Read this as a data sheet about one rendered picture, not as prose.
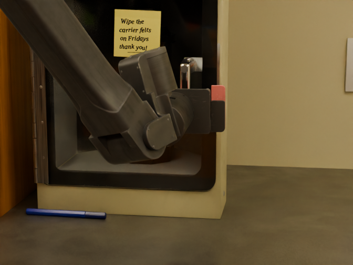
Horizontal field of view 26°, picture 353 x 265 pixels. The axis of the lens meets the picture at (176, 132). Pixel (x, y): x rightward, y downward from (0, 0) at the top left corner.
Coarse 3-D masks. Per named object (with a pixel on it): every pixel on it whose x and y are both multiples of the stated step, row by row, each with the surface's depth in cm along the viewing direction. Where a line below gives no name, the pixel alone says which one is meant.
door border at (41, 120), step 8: (32, 64) 127; (40, 64) 127; (32, 72) 127; (40, 72) 127; (40, 80) 128; (40, 88) 128; (32, 96) 128; (40, 96) 128; (32, 104) 128; (40, 104) 128; (40, 112) 129; (40, 120) 129; (32, 128) 129; (40, 128) 129; (40, 136) 130; (40, 144) 130; (40, 152) 130; (40, 160) 130; (40, 168) 131; (40, 176) 131
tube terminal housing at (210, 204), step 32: (224, 0) 125; (224, 32) 126; (224, 64) 128; (224, 160) 133; (64, 192) 132; (96, 192) 131; (128, 192) 130; (160, 192) 129; (192, 192) 129; (224, 192) 133
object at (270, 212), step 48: (240, 192) 145; (288, 192) 145; (336, 192) 145; (0, 240) 118; (48, 240) 118; (96, 240) 118; (144, 240) 118; (192, 240) 118; (240, 240) 118; (288, 240) 118; (336, 240) 118
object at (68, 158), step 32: (64, 0) 125; (96, 0) 124; (128, 0) 123; (160, 0) 122; (192, 0) 121; (96, 32) 125; (160, 32) 123; (192, 32) 122; (64, 96) 128; (64, 128) 129; (64, 160) 130; (96, 160) 129; (160, 160) 127; (192, 160) 126
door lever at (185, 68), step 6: (186, 60) 123; (192, 60) 123; (180, 66) 119; (186, 66) 118; (192, 66) 123; (180, 72) 119; (186, 72) 119; (192, 72) 123; (180, 78) 119; (186, 78) 119; (180, 84) 119; (186, 84) 119
